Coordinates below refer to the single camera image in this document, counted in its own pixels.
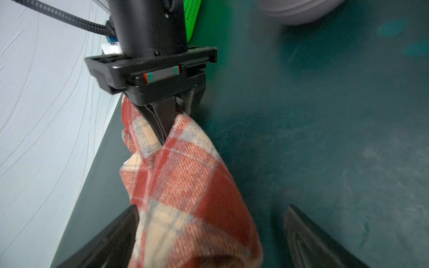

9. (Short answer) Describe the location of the red plaid skirt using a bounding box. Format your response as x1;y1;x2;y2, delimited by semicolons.
120;97;263;268

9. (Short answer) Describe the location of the green plastic basket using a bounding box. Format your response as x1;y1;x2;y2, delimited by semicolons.
184;0;202;43

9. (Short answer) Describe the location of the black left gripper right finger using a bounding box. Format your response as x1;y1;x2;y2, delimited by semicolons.
284;204;367;268

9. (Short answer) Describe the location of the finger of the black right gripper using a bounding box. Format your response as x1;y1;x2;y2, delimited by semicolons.
177;84;206;116
136;97;177;145

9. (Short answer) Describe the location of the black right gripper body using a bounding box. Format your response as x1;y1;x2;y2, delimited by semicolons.
85;1;217;106

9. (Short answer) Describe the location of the lilac bowl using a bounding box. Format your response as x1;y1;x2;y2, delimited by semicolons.
257;0;345;26

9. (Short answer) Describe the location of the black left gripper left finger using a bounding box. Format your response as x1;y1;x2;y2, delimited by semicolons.
58;205;139;268

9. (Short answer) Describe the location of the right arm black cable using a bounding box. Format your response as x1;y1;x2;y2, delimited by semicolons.
11;0;116;37

